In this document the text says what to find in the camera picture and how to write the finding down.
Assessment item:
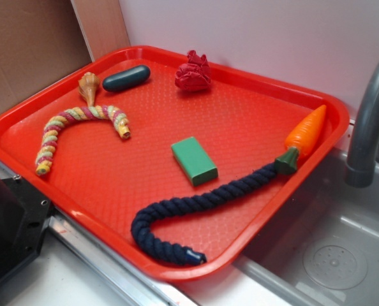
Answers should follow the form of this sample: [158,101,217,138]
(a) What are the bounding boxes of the green rectangular block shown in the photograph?
[171,137,218,187]

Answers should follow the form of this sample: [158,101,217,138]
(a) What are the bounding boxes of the red plastic tray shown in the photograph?
[0,47,350,282]

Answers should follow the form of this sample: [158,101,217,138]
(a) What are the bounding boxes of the crumpled red paper ball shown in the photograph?
[174,50,211,92]

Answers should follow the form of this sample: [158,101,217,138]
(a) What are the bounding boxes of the dark teal capsule toy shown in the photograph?
[102,65,151,92]

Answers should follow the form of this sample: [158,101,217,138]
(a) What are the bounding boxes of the orange plastic toy carrot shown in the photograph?
[274,105,327,175]

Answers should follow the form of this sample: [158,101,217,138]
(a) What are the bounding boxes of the orange spiral seashell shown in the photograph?
[78,72,101,106]

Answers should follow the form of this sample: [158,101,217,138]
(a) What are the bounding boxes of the grey plastic toy sink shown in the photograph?
[181,150,379,305]

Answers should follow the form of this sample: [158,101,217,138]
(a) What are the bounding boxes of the grey toy faucet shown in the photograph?
[345,63,379,188]

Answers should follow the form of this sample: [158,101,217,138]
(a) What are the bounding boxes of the brown cardboard panel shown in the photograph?
[0,1,130,115]

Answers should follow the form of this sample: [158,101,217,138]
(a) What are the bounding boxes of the navy blue twisted rope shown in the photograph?
[130,162,280,266]

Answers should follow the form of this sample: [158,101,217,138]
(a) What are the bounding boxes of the multicolour twisted rope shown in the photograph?
[34,104,132,177]

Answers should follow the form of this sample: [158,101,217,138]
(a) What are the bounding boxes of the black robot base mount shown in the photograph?
[0,178,52,282]

